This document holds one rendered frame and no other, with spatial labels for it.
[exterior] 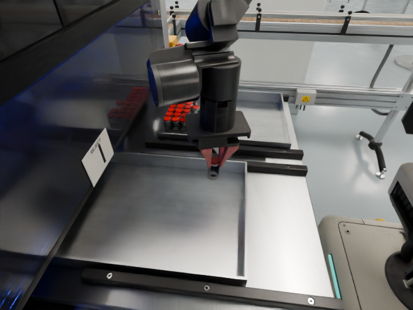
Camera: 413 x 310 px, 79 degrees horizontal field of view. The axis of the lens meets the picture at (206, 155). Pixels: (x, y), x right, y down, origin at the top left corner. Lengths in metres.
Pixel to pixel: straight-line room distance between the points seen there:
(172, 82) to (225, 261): 0.31
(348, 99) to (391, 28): 0.44
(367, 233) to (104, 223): 1.16
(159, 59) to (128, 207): 0.32
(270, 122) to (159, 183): 0.38
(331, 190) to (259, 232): 1.42
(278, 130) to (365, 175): 1.44
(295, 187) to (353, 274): 0.72
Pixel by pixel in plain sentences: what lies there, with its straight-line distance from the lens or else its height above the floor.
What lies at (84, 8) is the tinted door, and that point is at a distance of 0.46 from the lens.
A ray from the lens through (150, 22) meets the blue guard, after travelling 0.72.
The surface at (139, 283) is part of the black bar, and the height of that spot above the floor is 0.90.
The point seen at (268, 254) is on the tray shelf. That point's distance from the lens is 0.49.
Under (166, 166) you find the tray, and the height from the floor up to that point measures 0.88.
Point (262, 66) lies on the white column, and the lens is 2.32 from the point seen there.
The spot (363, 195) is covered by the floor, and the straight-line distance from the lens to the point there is 1.98.
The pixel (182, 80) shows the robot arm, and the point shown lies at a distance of 0.33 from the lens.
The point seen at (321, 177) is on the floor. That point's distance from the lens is 1.96.
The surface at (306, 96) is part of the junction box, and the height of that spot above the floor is 0.52.
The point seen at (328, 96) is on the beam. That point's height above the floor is 0.50.
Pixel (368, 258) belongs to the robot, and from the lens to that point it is 1.33.
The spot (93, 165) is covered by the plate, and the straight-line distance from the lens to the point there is 0.45.
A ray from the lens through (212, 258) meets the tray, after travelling 0.47.
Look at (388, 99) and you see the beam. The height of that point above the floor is 0.50.
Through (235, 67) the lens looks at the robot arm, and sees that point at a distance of 0.35.
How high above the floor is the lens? 1.31
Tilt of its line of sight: 42 degrees down
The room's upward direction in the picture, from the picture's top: straight up
